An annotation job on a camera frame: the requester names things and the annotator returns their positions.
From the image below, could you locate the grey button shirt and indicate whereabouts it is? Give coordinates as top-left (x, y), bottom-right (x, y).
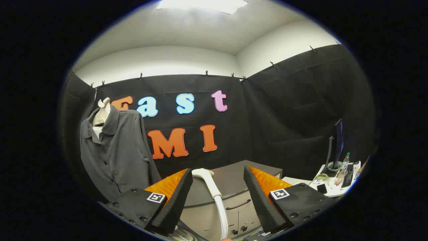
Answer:
top-left (80, 105), bottom-right (163, 203)

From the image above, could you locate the black keyboard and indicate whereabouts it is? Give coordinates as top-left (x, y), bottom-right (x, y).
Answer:
top-left (341, 164), bottom-right (355, 188)

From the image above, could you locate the white garment steamer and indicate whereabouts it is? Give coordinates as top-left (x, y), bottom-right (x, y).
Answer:
top-left (191, 168), bottom-right (231, 241)

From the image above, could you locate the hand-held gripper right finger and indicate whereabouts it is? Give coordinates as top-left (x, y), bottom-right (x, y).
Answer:
top-left (243, 165), bottom-right (335, 235)

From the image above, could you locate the cream mannequin torso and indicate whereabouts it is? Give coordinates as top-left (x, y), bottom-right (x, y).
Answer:
top-left (92, 97), bottom-right (111, 139)

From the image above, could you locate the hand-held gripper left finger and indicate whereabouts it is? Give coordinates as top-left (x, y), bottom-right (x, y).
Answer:
top-left (104, 168), bottom-right (194, 237)

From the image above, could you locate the grey cabinet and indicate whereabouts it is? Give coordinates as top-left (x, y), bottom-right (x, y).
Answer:
top-left (181, 160), bottom-right (283, 241)

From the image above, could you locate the white desk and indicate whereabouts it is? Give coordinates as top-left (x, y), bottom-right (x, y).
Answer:
top-left (283, 161), bottom-right (363, 198)

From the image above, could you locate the computer monitor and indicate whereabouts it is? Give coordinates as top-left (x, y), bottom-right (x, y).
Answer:
top-left (326, 119), bottom-right (345, 171)

